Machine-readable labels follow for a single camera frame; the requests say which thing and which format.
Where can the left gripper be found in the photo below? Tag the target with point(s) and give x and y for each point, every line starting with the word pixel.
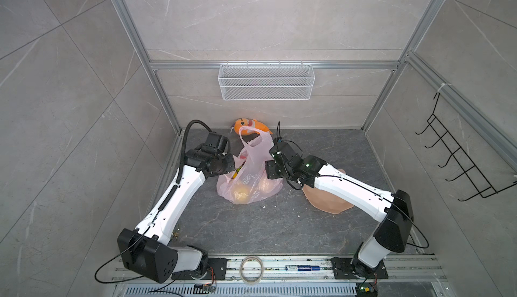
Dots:
pixel 230 167

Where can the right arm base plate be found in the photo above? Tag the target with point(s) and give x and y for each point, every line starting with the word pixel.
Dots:
pixel 349 268

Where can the white wire mesh basket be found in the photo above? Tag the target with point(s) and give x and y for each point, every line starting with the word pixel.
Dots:
pixel 239 82

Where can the blue marker pen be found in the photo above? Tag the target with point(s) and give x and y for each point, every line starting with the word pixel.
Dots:
pixel 302 268

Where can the pink shell-shaped plate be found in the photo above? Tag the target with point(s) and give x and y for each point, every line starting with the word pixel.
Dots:
pixel 325 201

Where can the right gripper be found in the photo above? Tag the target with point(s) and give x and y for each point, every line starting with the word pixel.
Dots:
pixel 270 166

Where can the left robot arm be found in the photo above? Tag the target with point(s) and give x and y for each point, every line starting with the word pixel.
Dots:
pixel 146 249

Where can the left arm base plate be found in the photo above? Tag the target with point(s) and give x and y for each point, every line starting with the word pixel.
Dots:
pixel 212 267

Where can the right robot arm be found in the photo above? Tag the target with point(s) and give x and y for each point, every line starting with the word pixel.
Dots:
pixel 392 211

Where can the pink plastic bag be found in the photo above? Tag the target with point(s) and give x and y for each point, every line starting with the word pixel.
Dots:
pixel 250 167

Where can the roll of clear tape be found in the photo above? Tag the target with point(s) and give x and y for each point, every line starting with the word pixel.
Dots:
pixel 251 270

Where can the pale round fruit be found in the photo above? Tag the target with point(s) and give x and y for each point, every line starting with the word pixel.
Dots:
pixel 241 194

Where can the orange fish plush toy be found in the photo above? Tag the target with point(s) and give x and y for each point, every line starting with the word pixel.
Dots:
pixel 253 123

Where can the black wire hook rack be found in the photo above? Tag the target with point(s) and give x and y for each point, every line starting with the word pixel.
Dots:
pixel 483 188

